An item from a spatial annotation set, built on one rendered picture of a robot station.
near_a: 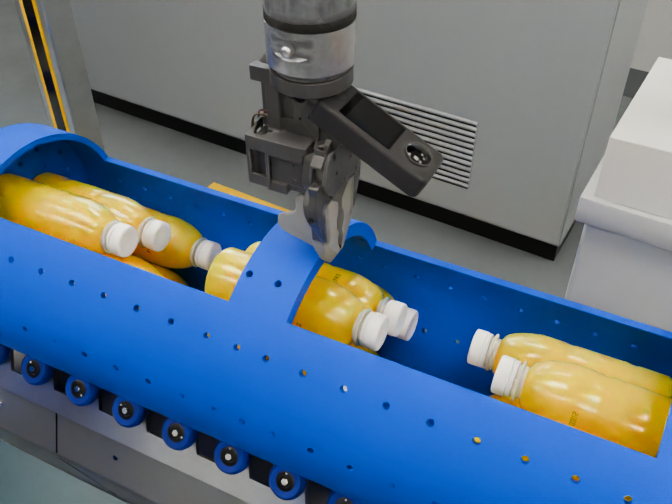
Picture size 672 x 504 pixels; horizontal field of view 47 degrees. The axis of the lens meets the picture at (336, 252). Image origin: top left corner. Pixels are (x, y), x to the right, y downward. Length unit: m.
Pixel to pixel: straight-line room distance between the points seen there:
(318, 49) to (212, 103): 2.46
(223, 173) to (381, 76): 0.82
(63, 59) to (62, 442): 0.61
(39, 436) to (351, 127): 0.69
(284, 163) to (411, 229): 2.08
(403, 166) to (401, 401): 0.21
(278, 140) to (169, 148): 2.57
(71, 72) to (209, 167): 1.76
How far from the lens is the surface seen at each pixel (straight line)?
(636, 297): 1.11
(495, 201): 2.61
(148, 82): 3.26
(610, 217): 1.03
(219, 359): 0.77
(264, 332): 0.74
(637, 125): 1.02
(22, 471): 2.22
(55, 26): 1.34
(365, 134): 0.64
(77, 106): 1.40
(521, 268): 2.66
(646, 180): 1.00
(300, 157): 0.67
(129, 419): 1.00
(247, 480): 0.96
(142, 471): 1.05
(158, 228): 0.98
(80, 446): 1.11
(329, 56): 0.62
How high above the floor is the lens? 1.73
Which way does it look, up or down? 41 degrees down
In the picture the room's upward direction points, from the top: straight up
